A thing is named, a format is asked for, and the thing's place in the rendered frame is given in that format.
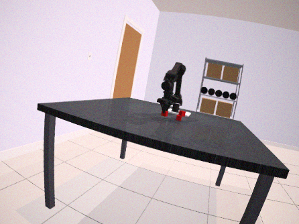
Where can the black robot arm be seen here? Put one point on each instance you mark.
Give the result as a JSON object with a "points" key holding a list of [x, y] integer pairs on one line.
{"points": [[174, 76]]}

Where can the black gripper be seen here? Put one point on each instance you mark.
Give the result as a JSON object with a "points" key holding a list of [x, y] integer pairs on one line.
{"points": [[165, 104]]}

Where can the red cube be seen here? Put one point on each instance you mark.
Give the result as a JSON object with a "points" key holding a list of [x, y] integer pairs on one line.
{"points": [[178, 118], [164, 114], [182, 113]]}

